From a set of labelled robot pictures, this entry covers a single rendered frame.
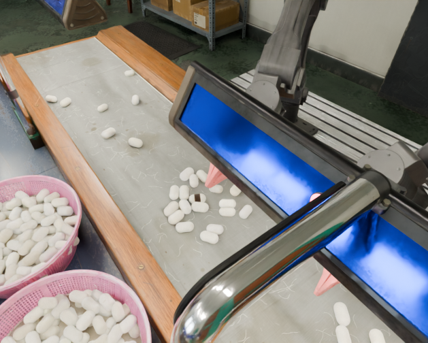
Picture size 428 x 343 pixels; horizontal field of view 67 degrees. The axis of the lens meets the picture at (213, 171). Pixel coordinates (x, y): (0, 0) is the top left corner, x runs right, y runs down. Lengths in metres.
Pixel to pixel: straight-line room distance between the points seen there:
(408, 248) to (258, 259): 0.11
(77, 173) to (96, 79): 0.46
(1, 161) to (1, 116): 0.23
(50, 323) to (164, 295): 0.19
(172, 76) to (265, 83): 0.58
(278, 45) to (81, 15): 0.36
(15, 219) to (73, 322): 0.27
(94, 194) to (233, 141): 0.46
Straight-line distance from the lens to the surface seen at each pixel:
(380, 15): 2.61
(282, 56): 0.63
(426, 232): 0.25
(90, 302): 0.62
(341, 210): 0.22
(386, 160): 0.44
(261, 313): 0.58
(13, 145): 1.09
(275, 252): 0.19
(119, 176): 0.78
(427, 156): 0.52
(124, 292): 0.59
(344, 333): 0.58
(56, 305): 0.64
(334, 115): 1.12
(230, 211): 0.66
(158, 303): 0.57
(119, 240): 0.64
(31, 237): 0.75
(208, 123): 0.34
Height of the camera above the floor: 1.28
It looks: 45 degrees down
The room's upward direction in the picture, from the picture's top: straight up
